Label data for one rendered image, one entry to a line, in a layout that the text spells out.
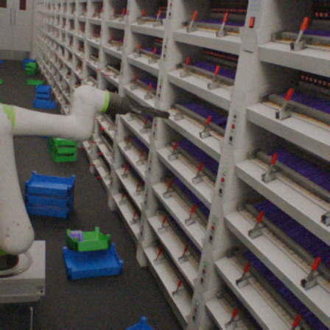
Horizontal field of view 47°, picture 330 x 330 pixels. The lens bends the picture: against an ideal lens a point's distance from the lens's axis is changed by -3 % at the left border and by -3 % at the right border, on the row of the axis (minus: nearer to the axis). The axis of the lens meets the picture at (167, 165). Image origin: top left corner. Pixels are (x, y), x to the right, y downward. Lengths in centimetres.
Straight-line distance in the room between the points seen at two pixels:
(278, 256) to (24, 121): 98
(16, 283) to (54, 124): 62
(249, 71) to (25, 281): 111
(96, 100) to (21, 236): 60
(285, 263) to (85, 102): 96
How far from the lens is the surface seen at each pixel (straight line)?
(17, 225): 140
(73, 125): 158
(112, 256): 235
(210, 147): 147
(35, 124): 150
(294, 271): 117
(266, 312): 131
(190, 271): 174
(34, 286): 160
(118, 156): 270
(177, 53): 190
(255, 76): 127
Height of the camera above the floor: 132
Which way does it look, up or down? 20 degrees down
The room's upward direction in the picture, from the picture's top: 8 degrees clockwise
